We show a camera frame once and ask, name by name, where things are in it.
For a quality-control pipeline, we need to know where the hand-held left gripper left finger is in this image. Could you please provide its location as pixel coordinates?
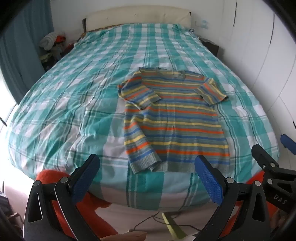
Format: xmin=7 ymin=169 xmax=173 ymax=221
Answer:
xmin=23 ymin=154 xmax=121 ymax=241

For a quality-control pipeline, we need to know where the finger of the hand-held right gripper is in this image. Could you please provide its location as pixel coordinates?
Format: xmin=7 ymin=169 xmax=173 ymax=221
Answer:
xmin=251 ymin=144 xmax=280 ymax=176
xmin=280 ymin=134 xmax=296 ymax=160

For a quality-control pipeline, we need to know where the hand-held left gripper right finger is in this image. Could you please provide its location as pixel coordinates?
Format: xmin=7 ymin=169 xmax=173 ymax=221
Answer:
xmin=192 ymin=155 xmax=280 ymax=241

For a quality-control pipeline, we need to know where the striped knitted sweater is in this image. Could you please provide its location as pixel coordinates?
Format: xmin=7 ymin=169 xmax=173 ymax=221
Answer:
xmin=117 ymin=67 xmax=230 ymax=174

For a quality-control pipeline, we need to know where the pile of clothes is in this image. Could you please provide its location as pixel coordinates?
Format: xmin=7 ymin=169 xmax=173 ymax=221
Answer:
xmin=38 ymin=31 xmax=74 ymax=72

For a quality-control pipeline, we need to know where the person's left hand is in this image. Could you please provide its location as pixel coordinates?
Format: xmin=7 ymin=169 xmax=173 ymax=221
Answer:
xmin=99 ymin=232 xmax=147 ymax=241

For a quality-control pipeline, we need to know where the person's orange clothing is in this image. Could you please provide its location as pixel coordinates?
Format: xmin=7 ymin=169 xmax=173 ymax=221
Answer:
xmin=36 ymin=170 xmax=287 ymax=241

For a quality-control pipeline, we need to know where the yellow-green flat book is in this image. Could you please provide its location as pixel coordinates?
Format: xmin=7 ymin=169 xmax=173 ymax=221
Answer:
xmin=161 ymin=212 xmax=188 ymax=240

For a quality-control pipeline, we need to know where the white bed base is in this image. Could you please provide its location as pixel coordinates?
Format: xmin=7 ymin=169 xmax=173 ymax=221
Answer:
xmin=88 ymin=185 xmax=234 ymax=234

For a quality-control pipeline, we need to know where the white wardrobe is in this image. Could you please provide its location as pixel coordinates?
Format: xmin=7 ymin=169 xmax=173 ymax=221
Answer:
xmin=208 ymin=0 xmax=296 ymax=149

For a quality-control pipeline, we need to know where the teal checked bed blanket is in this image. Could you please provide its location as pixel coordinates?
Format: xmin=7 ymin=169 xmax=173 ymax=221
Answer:
xmin=7 ymin=22 xmax=281 ymax=210

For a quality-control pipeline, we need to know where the dark nightstand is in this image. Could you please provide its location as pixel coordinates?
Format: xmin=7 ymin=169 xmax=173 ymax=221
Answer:
xmin=199 ymin=37 xmax=220 ymax=57

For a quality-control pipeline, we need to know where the teal curtain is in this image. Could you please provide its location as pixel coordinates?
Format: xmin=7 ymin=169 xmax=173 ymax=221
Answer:
xmin=0 ymin=0 xmax=55 ymax=105

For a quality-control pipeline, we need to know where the cream padded headboard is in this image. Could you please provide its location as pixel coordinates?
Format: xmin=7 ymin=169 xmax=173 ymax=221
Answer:
xmin=82 ymin=9 xmax=192 ymax=33

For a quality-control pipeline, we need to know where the thin dark cable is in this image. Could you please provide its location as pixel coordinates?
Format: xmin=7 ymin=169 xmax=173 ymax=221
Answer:
xmin=134 ymin=209 xmax=201 ymax=232

